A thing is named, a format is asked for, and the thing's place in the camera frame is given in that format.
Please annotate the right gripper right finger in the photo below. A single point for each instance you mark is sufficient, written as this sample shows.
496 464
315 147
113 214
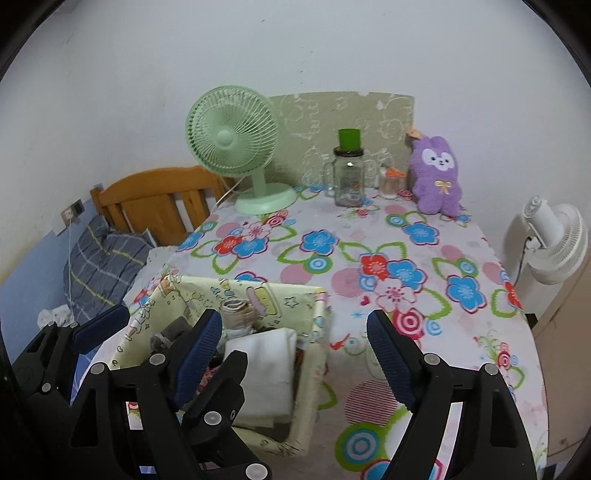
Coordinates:
491 441

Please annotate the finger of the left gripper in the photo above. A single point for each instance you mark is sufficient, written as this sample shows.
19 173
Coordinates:
37 420
202 443

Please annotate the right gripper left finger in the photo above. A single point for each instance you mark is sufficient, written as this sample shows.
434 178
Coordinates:
126 418

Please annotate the white towel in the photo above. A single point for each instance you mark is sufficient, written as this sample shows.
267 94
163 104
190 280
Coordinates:
269 379

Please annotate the yellow cartoon storage box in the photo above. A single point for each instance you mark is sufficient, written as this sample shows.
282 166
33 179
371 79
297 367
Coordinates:
300 308

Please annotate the beige door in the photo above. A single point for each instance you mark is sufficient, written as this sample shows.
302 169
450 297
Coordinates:
563 343

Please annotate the white crumpled cloth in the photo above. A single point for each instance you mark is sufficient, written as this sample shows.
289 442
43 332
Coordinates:
61 316

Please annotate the rolled beige socks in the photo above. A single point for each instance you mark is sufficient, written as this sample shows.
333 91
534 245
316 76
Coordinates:
238 317

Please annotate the floral tablecloth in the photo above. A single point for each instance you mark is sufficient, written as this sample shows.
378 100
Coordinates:
436 277

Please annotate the grey plaid pillow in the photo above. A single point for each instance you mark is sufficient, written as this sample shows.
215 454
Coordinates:
101 268

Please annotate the white standing fan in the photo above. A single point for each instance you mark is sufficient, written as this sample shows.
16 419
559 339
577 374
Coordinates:
557 243

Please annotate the purple plush bunny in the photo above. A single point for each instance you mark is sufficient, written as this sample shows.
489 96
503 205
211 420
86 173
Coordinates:
435 176

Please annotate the toothpick jar orange lid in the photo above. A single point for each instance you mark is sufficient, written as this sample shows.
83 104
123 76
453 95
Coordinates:
391 182

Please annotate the glass mason jar mug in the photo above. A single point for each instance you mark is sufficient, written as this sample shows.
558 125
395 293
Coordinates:
344 178

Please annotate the green desk fan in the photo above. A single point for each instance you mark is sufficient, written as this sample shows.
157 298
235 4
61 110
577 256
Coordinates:
233 132

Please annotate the green cup on jar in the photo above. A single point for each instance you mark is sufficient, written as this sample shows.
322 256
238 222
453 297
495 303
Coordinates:
350 139

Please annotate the green patterned cardboard panel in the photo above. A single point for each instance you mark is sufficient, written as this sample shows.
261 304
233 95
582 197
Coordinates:
309 133

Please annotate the wall power outlet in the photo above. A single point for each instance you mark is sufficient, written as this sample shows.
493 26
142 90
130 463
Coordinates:
72 212

